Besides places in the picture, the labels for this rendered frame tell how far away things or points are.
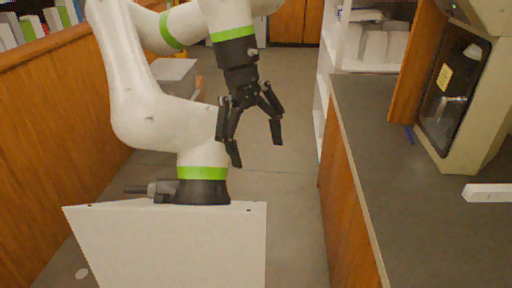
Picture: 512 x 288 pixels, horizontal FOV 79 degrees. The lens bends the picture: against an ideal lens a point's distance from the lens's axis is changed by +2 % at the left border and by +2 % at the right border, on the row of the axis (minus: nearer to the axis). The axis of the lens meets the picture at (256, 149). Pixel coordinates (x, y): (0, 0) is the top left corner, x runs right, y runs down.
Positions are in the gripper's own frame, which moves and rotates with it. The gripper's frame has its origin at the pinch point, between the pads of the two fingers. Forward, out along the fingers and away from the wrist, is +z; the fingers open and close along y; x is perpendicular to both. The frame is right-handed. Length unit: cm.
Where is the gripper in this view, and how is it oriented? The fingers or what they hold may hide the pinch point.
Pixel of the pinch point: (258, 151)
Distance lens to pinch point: 73.4
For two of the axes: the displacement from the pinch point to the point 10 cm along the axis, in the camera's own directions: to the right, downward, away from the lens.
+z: 2.0, 9.1, 3.7
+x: -6.6, -1.5, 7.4
